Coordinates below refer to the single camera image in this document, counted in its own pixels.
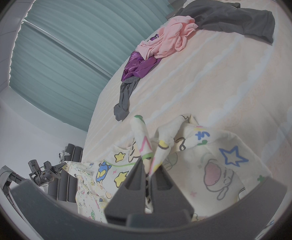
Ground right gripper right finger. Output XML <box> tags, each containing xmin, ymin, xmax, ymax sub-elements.
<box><xmin>150</xmin><ymin>164</ymin><xmax>195</xmax><ymax>220</ymax></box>

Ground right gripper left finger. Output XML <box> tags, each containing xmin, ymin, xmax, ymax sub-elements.
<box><xmin>104</xmin><ymin>158</ymin><xmax>147</xmax><ymax>226</ymax></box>

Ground white printed pyjama top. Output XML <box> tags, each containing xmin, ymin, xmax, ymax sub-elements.
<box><xmin>62</xmin><ymin>114</ymin><xmax>273</xmax><ymax>224</ymax></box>

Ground bed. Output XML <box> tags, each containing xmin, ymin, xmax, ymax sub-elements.
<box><xmin>82</xmin><ymin>0</ymin><xmax>292</xmax><ymax>209</ymax></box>

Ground blue-green curtain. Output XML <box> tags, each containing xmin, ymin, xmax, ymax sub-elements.
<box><xmin>9</xmin><ymin>23</ymin><xmax>111</xmax><ymax>132</ymax></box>
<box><xmin>23</xmin><ymin>0</ymin><xmax>174</xmax><ymax>77</ymax></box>

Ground purple garment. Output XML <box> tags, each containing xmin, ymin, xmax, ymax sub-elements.
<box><xmin>121</xmin><ymin>34</ymin><xmax>161</xmax><ymax>82</ymax></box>

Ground pink garment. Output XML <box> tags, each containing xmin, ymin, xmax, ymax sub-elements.
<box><xmin>136</xmin><ymin>16</ymin><xmax>198</xmax><ymax>61</ymax></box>

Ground dark grey garment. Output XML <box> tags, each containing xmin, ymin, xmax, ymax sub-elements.
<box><xmin>180</xmin><ymin>0</ymin><xmax>276</xmax><ymax>44</ymax></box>

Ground grey and white bedside table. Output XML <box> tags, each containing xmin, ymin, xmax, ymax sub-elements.
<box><xmin>166</xmin><ymin>0</ymin><xmax>187</xmax><ymax>19</ymax></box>

